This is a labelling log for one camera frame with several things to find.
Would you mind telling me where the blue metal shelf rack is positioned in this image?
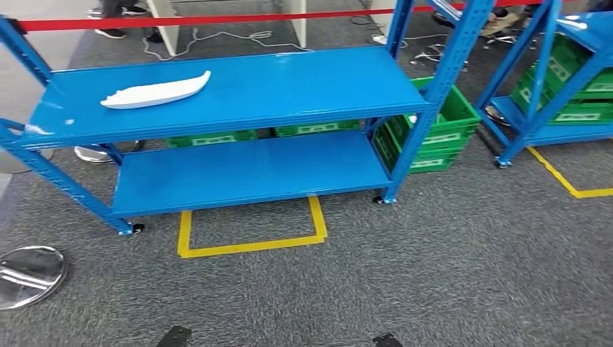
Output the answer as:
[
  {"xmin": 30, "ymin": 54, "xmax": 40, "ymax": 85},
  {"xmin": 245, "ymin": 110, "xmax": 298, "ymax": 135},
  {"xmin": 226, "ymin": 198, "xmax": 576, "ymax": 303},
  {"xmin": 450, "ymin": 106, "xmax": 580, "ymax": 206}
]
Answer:
[
  {"xmin": 0, "ymin": 0, "xmax": 497, "ymax": 238},
  {"xmin": 473, "ymin": 0, "xmax": 613, "ymax": 169}
]

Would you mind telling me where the white curved car part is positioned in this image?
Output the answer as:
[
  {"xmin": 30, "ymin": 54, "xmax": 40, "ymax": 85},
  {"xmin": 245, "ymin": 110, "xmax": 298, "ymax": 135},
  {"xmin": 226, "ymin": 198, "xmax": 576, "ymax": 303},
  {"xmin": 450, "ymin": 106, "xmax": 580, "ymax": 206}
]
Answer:
[{"xmin": 99, "ymin": 69, "xmax": 212, "ymax": 110}]

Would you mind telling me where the green plastic crate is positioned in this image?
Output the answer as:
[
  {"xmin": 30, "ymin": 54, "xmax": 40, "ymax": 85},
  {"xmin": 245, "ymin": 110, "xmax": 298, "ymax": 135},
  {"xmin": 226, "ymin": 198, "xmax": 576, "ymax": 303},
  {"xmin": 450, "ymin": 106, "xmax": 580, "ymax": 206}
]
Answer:
[
  {"xmin": 372, "ymin": 125, "xmax": 465, "ymax": 175},
  {"xmin": 273, "ymin": 119, "xmax": 362, "ymax": 139},
  {"xmin": 528, "ymin": 32, "xmax": 613, "ymax": 100},
  {"xmin": 385, "ymin": 76, "xmax": 482, "ymax": 153},
  {"xmin": 165, "ymin": 129, "xmax": 260, "ymax": 149},
  {"xmin": 510, "ymin": 72, "xmax": 613, "ymax": 127}
]

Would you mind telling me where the white table leg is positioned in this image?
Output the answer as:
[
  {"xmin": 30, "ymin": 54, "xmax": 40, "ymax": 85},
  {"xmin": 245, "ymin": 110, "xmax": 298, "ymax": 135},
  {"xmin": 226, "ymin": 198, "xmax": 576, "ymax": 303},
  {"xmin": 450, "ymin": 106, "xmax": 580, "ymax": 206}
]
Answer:
[
  {"xmin": 288, "ymin": 0, "xmax": 308, "ymax": 49},
  {"xmin": 145, "ymin": 0, "xmax": 182, "ymax": 56}
]

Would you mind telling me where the chrome chair base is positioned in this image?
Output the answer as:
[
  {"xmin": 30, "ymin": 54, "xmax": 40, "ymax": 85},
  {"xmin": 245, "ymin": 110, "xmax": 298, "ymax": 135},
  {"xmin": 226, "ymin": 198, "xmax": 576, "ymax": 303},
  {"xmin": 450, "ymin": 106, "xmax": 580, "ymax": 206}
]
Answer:
[{"xmin": 409, "ymin": 43, "xmax": 471, "ymax": 73}]

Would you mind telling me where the red barrier belt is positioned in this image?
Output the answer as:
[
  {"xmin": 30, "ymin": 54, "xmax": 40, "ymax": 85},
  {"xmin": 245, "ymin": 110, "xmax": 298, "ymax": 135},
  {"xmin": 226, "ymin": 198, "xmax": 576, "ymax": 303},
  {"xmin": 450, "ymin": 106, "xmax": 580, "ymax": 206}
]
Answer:
[{"xmin": 9, "ymin": 0, "xmax": 575, "ymax": 33}]

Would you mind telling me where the chrome round stanchion base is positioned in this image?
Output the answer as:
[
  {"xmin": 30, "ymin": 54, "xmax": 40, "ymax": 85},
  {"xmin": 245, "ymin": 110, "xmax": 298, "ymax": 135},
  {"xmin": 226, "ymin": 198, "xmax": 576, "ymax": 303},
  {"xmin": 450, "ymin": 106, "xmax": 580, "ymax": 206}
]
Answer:
[
  {"xmin": 484, "ymin": 105, "xmax": 513, "ymax": 128},
  {"xmin": 74, "ymin": 140, "xmax": 145, "ymax": 166}
]

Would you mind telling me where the person's shoe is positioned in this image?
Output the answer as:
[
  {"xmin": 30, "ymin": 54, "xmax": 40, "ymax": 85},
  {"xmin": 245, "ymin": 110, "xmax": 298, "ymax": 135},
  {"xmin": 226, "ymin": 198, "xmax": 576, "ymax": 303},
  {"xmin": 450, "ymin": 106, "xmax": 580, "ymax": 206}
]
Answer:
[
  {"xmin": 93, "ymin": 27, "xmax": 129, "ymax": 40},
  {"xmin": 479, "ymin": 12, "xmax": 523, "ymax": 38}
]

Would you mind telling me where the yellow floor tape square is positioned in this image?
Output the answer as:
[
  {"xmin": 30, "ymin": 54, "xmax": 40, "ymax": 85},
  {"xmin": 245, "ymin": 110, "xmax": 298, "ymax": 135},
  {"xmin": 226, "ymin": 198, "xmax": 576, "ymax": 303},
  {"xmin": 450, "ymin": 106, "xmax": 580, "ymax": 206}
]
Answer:
[{"xmin": 526, "ymin": 145, "xmax": 613, "ymax": 200}]

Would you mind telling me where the white floor cable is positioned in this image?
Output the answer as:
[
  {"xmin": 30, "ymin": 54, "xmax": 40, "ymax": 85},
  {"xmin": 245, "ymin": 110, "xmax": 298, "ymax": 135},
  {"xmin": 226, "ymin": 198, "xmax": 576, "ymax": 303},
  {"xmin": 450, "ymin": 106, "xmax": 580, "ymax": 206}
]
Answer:
[{"xmin": 141, "ymin": 27, "xmax": 314, "ymax": 62}]

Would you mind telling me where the black right camera bracket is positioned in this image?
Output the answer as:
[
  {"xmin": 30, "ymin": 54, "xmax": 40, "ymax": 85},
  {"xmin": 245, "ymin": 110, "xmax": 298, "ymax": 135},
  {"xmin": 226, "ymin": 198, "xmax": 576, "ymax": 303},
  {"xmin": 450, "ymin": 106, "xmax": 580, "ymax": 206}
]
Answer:
[{"xmin": 372, "ymin": 333, "xmax": 404, "ymax": 347}]

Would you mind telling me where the chrome stanchion post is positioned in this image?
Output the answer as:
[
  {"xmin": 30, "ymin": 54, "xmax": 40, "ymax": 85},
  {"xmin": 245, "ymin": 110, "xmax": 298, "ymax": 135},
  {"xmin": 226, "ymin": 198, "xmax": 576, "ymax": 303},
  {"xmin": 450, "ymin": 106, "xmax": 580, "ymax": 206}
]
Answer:
[{"xmin": 0, "ymin": 245, "xmax": 68, "ymax": 312}]

